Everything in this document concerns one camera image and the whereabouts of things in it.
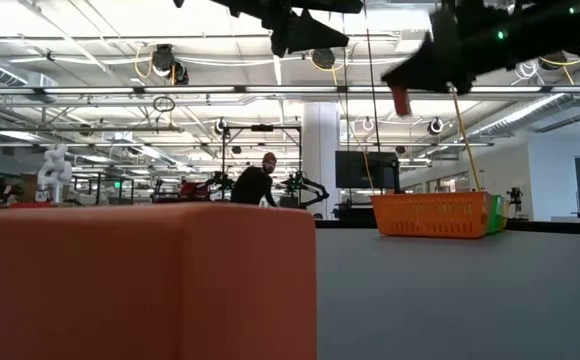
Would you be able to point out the black camera on tripod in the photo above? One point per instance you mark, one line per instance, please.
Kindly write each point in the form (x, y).
(515, 195)

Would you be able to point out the green plastic basket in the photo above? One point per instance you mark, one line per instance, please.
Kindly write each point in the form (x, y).
(495, 215)

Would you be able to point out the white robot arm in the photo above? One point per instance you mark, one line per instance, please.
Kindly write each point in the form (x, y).
(55, 172)

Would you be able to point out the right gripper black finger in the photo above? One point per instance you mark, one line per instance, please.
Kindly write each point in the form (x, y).
(435, 65)

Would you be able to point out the yellow plastic basket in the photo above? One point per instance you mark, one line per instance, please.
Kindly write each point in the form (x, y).
(505, 215)

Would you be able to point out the black robot arm with green parts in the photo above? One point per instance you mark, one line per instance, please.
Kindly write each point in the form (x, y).
(315, 191)

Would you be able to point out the person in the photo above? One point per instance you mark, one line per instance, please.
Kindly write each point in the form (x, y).
(252, 187)

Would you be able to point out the black shelf frame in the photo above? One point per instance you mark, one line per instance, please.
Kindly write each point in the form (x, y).
(99, 187)

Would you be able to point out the orange plastic basket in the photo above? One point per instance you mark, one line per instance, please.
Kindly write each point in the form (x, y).
(430, 215)

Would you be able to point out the red box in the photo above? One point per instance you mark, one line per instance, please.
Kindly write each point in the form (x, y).
(195, 189)

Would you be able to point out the orange-red rectangular block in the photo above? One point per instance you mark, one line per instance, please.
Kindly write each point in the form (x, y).
(120, 285)

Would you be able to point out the red rectangular block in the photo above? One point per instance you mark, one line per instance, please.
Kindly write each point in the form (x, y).
(401, 102)

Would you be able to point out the black metal frame rig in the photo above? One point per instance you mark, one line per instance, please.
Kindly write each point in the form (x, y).
(262, 128)

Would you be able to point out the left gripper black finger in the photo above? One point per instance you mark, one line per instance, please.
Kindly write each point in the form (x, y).
(330, 5)
(312, 35)

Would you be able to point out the brown cardboard box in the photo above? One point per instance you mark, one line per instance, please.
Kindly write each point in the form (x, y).
(29, 189)

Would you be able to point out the black monitor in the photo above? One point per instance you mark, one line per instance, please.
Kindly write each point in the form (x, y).
(360, 170)

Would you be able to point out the white building column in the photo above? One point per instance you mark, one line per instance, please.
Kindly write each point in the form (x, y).
(320, 150)

